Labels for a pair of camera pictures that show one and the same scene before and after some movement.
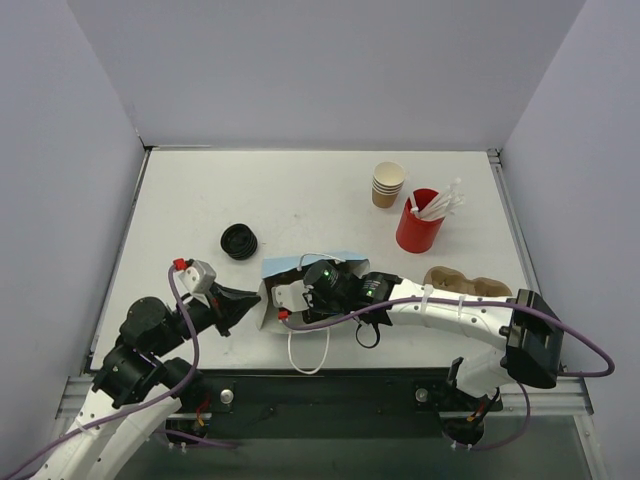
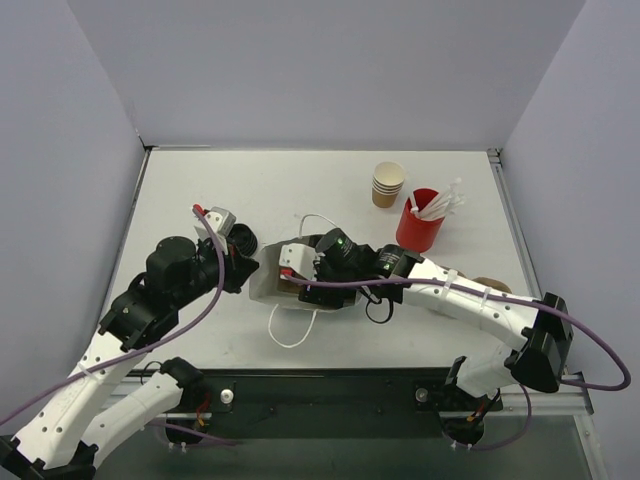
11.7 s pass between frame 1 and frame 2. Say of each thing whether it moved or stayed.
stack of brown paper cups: stayed
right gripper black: moved
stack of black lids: stayed
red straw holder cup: stayed
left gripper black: moved
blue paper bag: moved
